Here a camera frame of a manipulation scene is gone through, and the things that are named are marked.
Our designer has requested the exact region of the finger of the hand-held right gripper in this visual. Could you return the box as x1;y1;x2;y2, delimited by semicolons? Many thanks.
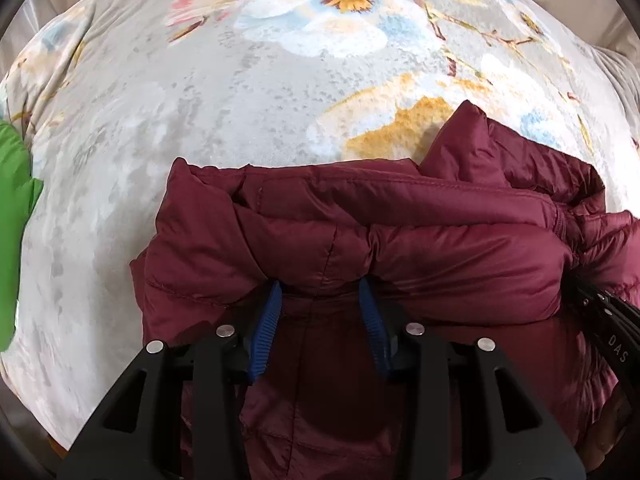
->
570;271;640;328

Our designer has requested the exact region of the floral fleece blanket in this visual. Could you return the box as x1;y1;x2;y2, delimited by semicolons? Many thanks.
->
0;0;632;456

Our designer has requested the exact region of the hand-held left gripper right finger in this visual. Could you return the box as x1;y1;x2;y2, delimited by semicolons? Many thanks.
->
357;277;587;480

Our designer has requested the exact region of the green cloth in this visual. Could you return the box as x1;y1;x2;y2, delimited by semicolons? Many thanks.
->
0;119;45;353

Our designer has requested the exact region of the maroon puffer jacket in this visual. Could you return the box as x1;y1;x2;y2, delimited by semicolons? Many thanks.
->
129;100;640;480

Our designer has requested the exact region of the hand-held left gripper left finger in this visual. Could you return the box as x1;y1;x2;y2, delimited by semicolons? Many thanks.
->
57;280;286;480

